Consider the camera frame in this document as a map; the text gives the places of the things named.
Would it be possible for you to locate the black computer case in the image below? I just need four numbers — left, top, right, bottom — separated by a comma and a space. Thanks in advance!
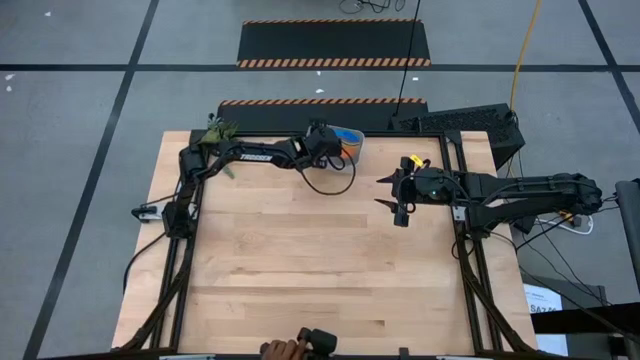
388, 103, 527, 171

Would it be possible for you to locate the black handheld controller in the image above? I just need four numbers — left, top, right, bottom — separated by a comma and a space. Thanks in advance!
297, 327, 339, 359

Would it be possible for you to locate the artificial succulent plant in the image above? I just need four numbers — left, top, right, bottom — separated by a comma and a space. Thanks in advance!
199, 113, 240, 180

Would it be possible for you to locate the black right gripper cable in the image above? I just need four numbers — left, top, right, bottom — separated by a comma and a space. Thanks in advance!
407, 172, 474, 209

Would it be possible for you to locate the black right arm base cable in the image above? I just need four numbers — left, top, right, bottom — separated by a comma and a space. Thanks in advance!
502, 149, 621, 306

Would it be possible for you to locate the black left arm base cable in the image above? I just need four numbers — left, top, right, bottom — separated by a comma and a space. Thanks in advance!
122, 230, 171, 296

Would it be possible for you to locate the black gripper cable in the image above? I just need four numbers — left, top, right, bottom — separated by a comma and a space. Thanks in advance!
407, 172, 474, 209
298, 147, 358, 197

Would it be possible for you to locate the black cart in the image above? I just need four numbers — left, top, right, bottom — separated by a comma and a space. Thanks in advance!
519, 272, 640, 360

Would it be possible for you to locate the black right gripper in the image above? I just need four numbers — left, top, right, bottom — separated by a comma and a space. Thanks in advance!
373, 156, 427, 229

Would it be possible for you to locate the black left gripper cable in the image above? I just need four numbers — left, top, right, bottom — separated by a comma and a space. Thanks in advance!
298, 147, 358, 197

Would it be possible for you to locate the dark grey panel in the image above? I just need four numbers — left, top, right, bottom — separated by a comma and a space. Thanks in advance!
615, 178, 640, 294

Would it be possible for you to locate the person's hand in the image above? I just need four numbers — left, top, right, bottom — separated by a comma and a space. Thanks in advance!
259, 338, 307, 360

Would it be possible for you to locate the black hanging cable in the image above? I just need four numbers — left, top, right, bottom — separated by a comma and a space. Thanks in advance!
394, 0, 422, 119

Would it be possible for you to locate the small blue measuring cup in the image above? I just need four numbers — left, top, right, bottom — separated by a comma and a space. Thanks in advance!
333, 127, 362, 146

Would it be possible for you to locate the white paper sign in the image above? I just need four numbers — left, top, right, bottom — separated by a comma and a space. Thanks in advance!
523, 283, 570, 357

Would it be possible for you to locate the black arm base cable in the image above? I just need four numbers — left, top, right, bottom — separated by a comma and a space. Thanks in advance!
122, 230, 171, 296
502, 149, 621, 306

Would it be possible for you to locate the black aluminium table frame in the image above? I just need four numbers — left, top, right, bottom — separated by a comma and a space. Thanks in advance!
119, 128, 539, 357

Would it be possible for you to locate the yellow hanging cable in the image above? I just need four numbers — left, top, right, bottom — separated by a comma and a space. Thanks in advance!
508, 0, 544, 114

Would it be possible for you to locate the white cable loop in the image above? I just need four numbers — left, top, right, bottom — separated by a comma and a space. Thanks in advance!
537, 212, 595, 236

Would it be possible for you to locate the coiled black floor cable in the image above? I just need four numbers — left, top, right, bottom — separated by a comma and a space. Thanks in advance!
339, 0, 407, 15

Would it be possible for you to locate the black hazard-striped floor mat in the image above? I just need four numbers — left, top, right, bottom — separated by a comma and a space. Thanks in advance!
236, 18, 432, 69
216, 98, 430, 134

